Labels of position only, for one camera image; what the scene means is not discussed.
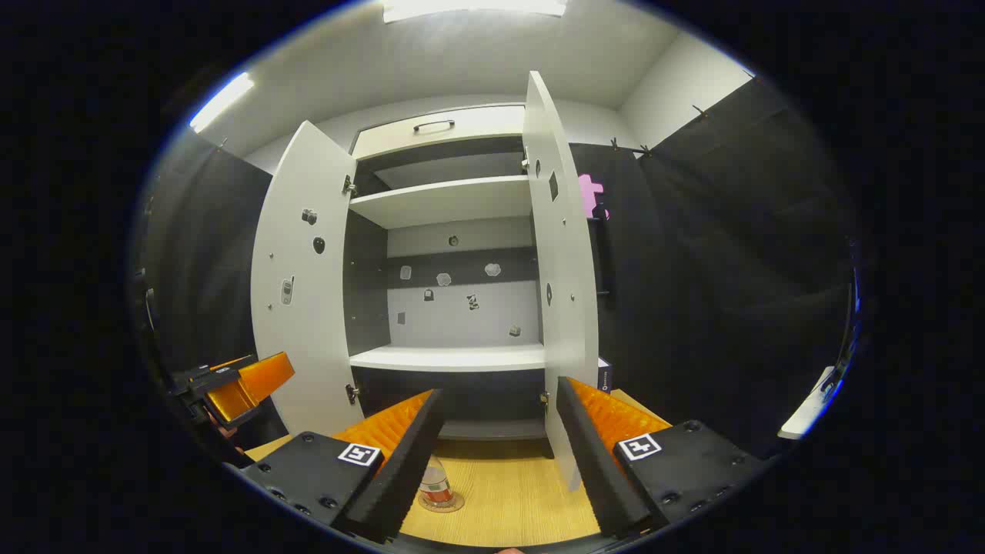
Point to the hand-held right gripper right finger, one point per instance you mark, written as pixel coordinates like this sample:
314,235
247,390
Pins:
592,462

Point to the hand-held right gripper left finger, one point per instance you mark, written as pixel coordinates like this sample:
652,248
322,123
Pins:
408,469

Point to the round wooden coaster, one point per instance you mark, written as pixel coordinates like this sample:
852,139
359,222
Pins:
457,505

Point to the white and grey cabinet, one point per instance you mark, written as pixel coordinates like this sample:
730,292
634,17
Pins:
462,315

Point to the dark blue book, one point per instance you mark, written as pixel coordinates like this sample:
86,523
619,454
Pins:
605,377

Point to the white panel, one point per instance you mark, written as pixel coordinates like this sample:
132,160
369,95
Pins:
804,412

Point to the white cabinet shelf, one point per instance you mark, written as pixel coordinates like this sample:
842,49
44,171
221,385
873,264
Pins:
450,358
446,201

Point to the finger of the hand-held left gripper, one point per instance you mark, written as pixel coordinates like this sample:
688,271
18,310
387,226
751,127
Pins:
265,377

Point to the clear plastic bottle red label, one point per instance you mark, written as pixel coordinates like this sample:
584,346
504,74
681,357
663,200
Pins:
436,486

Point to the ceiling light panel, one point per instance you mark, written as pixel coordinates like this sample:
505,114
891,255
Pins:
222,100
469,8

